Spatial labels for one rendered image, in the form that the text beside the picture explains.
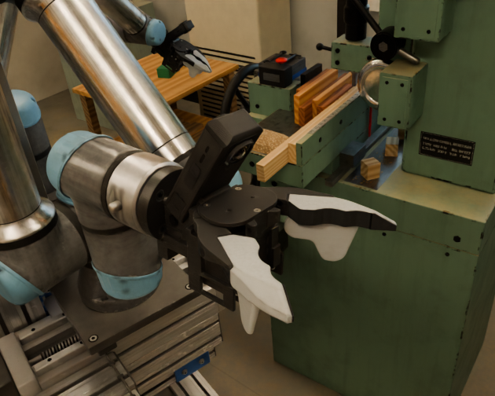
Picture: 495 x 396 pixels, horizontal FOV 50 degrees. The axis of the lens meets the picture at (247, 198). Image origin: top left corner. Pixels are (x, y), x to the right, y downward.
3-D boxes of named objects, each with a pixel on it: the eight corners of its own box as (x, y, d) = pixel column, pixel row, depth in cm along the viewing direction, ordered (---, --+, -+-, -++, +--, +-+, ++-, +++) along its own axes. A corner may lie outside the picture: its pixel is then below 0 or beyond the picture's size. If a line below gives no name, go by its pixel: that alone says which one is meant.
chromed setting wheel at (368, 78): (359, 103, 127) (361, 52, 120) (410, 113, 120) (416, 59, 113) (353, 108, 125) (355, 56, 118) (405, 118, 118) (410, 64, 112)
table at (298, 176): (315, 76, 174) (315, 58, 171) (405, 92, 159) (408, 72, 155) (197, 159, 135) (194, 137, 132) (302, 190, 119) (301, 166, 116)
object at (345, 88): (346, 98, 144) (346, 82, 141) (353, 100, 142) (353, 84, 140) (317, 122, 133) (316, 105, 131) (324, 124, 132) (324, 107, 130)
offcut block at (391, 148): (386, 148, 140) (386, 136, 138) (397, 148, 139) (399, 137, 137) (384, 155, 136) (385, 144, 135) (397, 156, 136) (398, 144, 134)
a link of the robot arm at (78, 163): (108, 178, 64) (91, 114, 60) (171, 207, 58) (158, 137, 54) (53, 210, 60) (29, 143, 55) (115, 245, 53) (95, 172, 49)
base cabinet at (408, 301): (333, 283, 214) (335, 122, 175) (483, 342, 184) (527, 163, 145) (272, 360, 185) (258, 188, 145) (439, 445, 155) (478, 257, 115)
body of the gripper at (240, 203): (291, 275, 49) (196, 231, 56) (295, 191, 45) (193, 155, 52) (236, 317, 44) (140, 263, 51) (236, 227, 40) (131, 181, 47)
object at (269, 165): (369, 86, 149) (370, 73, 147) (375, 88, 148) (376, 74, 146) (257, 180, 113) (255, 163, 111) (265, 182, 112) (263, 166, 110)
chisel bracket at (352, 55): (342, 65, 141) (343, 33, 136) (394, 73, 134) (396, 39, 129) (329, 75, 136) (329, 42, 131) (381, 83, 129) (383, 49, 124)
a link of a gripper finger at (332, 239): (383, 254, 49) (282, 251, 49) (391, 197, 46) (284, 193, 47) (389, 274, 46) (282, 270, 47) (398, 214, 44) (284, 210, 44)
